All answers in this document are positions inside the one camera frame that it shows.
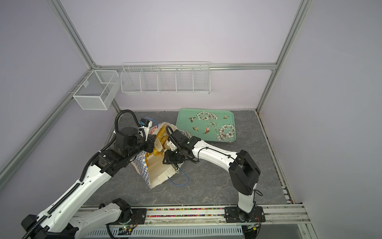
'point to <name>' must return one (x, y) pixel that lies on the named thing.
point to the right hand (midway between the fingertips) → (166, 163)
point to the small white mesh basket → (99, 90)
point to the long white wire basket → (166, 77)
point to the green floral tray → (209, 125)
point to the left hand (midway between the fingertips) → (155, 137)
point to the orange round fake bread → (155, 153)
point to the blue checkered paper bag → (156, 169)
